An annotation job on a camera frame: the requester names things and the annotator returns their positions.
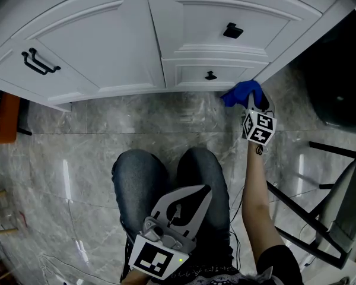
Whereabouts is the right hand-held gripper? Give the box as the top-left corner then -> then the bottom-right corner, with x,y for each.
241,90 -> 278,146

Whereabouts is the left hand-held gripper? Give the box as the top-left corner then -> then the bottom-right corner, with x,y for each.
128,184 -> 213,281

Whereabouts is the blue cloth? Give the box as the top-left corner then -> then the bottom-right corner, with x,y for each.
220,80 -> 262,108

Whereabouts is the large white drawer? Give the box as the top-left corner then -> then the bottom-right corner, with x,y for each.
144,0 -> 324,65

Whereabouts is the person's right forearm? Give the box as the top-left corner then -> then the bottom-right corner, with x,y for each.
241,141 -> 285,264

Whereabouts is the person's left forearm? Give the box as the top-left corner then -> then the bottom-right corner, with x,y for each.
123,270 -> 152,285

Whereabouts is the person's right leg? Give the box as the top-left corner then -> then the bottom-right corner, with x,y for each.
176,147 -> 234,249

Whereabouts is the person's leg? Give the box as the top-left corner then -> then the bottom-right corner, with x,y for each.
176,147 -> 234,249
112,149 -> 170,243

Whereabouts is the person's left leg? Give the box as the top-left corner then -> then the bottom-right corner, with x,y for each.
112,149 -> 170,243

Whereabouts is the person's black lace-print shirt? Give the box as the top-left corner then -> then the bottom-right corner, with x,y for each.
120,243 -> 304,285

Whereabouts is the grey chair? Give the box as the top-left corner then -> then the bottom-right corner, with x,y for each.
266,141 -> 356,270

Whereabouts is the white cabinet door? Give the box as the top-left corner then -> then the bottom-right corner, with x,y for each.
10,0 -> 167,94
0,39 -> 100,106

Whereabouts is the orange sofa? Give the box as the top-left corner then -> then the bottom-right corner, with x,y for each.
0,86 -> 32,145

